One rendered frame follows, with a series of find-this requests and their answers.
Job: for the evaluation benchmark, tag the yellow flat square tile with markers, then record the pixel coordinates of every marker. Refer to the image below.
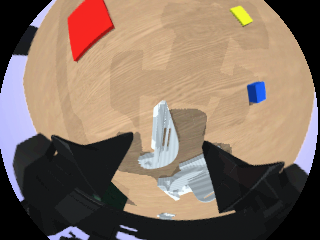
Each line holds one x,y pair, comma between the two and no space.
241,15

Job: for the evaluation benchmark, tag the blue cube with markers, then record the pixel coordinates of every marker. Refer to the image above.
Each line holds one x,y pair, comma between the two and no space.
256,92

